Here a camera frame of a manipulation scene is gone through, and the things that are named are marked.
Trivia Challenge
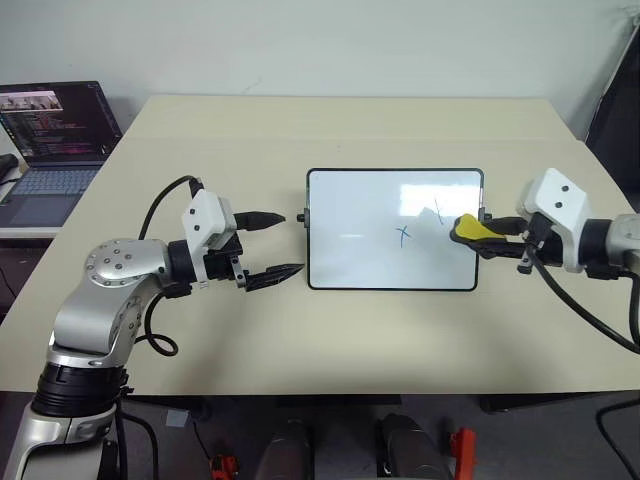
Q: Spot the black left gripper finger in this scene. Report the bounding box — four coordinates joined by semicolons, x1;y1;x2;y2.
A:
243;262;306;293
233;211;288;234

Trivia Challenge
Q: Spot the white side desk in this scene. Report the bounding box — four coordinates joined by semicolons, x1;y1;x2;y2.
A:
0;225;62;240

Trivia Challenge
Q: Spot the black-framed whiteboard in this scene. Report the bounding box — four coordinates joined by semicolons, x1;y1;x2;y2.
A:
295;167;494;292

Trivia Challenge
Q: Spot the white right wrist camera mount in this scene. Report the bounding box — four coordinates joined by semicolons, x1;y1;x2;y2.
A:
516;168;593;274

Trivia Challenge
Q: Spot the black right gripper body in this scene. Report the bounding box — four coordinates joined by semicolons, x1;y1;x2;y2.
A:
518;213;567;275

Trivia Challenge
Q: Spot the black object beside laptop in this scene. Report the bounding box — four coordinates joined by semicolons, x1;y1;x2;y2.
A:
0;154;24;187

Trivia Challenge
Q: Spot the black fabric panel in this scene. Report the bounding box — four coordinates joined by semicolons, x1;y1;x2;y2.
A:
583;0;640;197

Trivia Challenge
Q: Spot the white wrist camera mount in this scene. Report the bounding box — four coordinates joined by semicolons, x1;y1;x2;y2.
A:
180;188;238;290
516;168;593;274

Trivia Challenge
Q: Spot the dark rounded shape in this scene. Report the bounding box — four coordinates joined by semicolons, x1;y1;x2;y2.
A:
263;418;315;480
375;412;432;480

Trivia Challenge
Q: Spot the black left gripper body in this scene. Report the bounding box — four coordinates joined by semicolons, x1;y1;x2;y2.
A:
203;232;248;290

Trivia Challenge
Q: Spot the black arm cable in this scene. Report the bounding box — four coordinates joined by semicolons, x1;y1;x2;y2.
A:
132;174;207;358
530;248;640;357

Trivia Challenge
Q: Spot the red clamp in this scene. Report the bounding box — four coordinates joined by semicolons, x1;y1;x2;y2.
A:
448;426;477;480
209;453;237;480

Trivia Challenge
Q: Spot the yellow and black eraser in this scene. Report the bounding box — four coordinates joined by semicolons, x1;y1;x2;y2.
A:
448;213;504;247

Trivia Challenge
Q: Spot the black floor cable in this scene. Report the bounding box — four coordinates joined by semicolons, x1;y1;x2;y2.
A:
118;408;162;480
595;398;640;480

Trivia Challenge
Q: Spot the open grey laptop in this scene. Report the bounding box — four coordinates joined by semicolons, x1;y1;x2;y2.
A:
0;80;124;229

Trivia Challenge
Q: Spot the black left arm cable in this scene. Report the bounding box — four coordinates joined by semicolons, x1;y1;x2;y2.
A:
132;174;207;358

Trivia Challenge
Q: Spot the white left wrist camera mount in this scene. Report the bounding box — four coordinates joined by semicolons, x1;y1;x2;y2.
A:
180;188;238;290

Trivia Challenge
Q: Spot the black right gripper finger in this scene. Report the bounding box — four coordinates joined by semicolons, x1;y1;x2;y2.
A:
474;239;527;260
480;215;529;235

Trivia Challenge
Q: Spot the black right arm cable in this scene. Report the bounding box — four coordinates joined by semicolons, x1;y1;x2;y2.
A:
530;248;640;357

